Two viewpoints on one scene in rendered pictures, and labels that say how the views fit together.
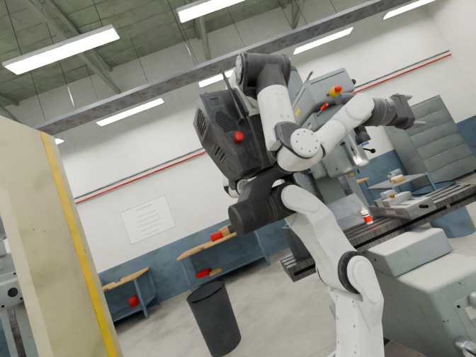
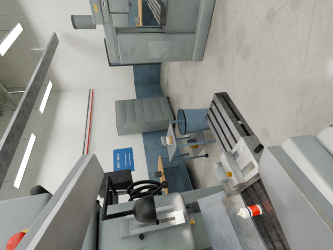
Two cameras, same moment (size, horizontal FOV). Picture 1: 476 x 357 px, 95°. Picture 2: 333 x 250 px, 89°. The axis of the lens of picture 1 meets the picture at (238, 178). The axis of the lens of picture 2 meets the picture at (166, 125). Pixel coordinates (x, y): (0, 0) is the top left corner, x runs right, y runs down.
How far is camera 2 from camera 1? 0.89 m
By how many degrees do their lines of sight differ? 40
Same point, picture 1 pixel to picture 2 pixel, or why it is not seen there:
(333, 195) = (198, 229)
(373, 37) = (52, 122)
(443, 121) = (133, 103)
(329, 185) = not seen: hidden behind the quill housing
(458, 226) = not seen: hidden behind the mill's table
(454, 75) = (106, 91)
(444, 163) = (159, 110)
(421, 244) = (320, 168)
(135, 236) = not seen: outside the picture
